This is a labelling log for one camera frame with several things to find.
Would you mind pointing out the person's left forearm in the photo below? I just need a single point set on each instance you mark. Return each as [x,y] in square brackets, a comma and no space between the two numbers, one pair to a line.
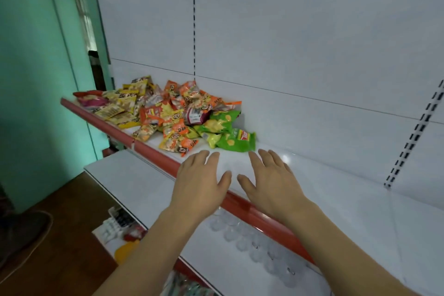
[149,254]

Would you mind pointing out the white store shelf unit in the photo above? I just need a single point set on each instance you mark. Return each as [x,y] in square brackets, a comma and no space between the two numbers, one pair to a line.
[312,63]

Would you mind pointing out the person's right hand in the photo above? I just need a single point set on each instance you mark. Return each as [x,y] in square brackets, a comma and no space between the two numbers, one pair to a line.
[275,188]

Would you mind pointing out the person's right thumb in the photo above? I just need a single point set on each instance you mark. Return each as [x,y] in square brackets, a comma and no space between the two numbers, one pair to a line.
[245,184]

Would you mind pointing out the person's right middle finger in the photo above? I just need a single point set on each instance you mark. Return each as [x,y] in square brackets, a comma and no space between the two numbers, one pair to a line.
[267,158]

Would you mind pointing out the dark shoe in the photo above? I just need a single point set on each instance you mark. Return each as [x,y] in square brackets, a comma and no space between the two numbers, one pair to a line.
[22,233]

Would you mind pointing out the small red packet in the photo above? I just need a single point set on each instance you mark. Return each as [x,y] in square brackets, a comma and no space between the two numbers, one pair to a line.
[136,234]

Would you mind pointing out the pile of orange yellow snack packets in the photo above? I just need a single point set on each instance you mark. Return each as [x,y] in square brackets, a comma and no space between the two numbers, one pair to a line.
[166,115]

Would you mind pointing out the small yellow-green chip bag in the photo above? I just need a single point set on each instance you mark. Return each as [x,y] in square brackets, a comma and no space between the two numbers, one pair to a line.
[212,139]

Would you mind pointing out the green chip bag red label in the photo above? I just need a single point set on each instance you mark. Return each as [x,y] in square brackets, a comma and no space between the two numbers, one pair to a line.
[236,141]

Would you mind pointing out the slotted shelf upright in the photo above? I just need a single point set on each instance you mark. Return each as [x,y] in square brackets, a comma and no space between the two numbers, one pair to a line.
[194,35]
[414,132]

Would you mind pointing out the red purple snack bag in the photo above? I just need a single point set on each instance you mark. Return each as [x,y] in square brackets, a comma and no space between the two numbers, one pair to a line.
[88,99]

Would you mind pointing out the striped red white packets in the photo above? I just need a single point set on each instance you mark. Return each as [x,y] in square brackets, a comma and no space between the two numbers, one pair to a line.
[184,287]

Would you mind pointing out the person's right forearm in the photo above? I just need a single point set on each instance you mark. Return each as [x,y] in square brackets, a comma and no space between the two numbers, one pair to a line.
[340,257]

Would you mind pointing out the person's left hand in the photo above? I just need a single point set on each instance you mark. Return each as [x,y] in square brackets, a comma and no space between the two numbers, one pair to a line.
[196,184]

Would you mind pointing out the person's left thumb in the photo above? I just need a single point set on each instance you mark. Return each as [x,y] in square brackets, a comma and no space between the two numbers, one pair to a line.
[224,181]

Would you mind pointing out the person's right little finger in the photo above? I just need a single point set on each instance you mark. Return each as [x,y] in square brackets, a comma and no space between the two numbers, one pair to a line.
[287,169]

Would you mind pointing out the white packets with black print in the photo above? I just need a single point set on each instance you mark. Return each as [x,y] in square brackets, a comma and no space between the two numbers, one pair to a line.
[112,224]

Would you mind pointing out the yellow packet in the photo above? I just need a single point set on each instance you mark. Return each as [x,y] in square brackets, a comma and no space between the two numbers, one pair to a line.
[126,251]

